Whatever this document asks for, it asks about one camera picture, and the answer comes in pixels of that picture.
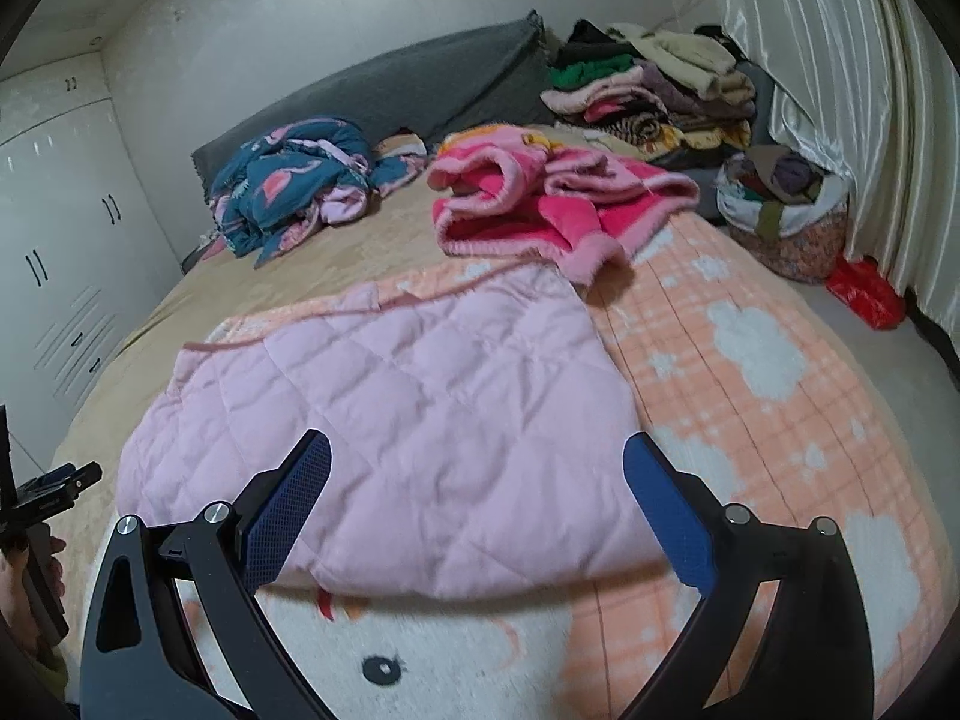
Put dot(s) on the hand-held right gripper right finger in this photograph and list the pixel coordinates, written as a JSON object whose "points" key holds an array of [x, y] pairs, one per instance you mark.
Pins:
{"points": [[667, 510]]}

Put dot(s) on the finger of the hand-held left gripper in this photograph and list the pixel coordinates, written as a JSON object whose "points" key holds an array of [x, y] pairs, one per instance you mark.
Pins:
{"points": [[71, 477]]}

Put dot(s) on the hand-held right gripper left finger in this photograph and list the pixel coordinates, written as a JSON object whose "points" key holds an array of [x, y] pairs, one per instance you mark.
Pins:
{"points": [[296, 495]]}

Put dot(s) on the pink quilted jacket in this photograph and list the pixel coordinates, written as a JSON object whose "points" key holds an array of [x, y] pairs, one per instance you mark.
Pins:
{"points": [[412, 420]]}

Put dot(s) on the heap of dark clothes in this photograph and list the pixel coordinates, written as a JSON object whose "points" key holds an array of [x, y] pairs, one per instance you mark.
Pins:
{"points": [[780, 176]]}

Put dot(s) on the pile of folded clothes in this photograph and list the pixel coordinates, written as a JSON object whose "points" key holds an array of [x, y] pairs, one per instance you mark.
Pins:
{"points": [[645, 90]]}

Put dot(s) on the person's left hand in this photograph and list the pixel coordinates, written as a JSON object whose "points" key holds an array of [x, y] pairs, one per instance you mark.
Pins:
{"points": [[15, 604]]}

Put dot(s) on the orange plaid flower blanket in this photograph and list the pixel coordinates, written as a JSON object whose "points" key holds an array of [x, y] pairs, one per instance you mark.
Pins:
{"points": [[750, 390]]}

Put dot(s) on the white wardrobe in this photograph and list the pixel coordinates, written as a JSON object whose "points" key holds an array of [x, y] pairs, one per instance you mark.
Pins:
{"points": [[67, 240]]}

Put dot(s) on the beige bed sheet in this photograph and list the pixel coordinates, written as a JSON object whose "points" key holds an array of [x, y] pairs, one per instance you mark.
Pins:
{"points": [[337, 255]]}

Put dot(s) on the floral fabric basket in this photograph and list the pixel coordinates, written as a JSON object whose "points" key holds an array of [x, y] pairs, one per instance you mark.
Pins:
{"points": [[802, 255]]}

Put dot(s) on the red bag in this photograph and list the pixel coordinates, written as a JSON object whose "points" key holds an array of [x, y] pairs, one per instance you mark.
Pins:
{"points": [[866, 292]]}

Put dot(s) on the blue flamingo print garment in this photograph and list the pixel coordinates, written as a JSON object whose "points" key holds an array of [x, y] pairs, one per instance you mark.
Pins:
{"points": [[285, 187]]}

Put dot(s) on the hot pink fleece robe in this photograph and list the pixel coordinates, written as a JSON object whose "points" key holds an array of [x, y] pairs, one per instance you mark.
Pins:
{"points": [[525, 210]]}

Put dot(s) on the beige striped cloth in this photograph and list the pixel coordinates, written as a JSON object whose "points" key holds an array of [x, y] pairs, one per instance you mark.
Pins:
{"points": [[401, 145]]}

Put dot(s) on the gray headboard cushion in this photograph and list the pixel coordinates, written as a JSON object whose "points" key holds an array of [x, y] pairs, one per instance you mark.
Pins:
{"points": [[420, 75]]}

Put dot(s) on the white satin curtain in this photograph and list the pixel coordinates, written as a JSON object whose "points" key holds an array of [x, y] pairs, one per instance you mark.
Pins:
{"points": [[840, 90]]}

